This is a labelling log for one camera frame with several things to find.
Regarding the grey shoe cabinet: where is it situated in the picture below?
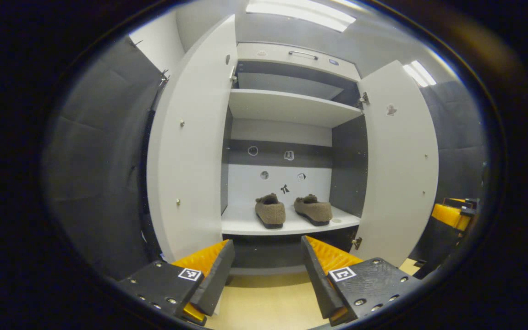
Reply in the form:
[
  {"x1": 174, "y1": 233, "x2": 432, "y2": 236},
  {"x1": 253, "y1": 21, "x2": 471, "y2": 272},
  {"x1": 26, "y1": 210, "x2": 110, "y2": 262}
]
[{"x1": 147, "y1": 14, "x2": 440, "y2": 275}]

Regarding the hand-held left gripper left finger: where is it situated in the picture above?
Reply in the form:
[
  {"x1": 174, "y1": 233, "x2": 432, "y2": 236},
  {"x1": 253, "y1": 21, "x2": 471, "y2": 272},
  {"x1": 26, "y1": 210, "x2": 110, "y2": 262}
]
[{"x1": 117, "y1": 239, "x2": 236, "y2": 326}]

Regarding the large ceiling light panel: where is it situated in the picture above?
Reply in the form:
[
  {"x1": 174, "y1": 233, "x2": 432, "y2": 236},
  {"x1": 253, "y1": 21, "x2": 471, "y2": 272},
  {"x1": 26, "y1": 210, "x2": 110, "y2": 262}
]
[{"x1": 246, "y1": 0, "x2": 356, "y2": 33}]

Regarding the small ceiling light panel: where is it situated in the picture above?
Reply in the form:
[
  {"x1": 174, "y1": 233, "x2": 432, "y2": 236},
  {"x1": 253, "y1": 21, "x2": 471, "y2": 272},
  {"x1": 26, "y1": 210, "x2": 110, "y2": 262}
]
[{"x1": 403, "y1": 60, "x2": 436, "y2": 88}]

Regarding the black backdrop cloth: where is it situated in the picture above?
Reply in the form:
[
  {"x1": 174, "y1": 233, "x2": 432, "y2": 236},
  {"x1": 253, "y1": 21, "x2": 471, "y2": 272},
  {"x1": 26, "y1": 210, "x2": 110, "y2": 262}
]
[
  {"x1": 420, "y1": 82, "x2": 490, "y2": 202},
  {"x1": 44, "y1": 37, "x2": 165, "y2": 280}
]

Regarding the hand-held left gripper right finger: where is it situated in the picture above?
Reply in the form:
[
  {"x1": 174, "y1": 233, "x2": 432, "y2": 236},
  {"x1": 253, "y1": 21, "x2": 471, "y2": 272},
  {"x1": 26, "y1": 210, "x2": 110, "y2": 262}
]
[{"x1": 301, "y1": 235, "x2": 425, "y2": 326}]

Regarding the brown fuzzy shoe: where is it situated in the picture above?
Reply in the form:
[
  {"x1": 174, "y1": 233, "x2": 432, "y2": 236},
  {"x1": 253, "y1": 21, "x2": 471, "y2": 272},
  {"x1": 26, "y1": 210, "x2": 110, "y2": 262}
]
[
  {"x1": 255, "y1": 193, "x2": 286, "y2": 229},
  {"x1": 294, "y1": 194, "x2": 333, "y2": 226}
]

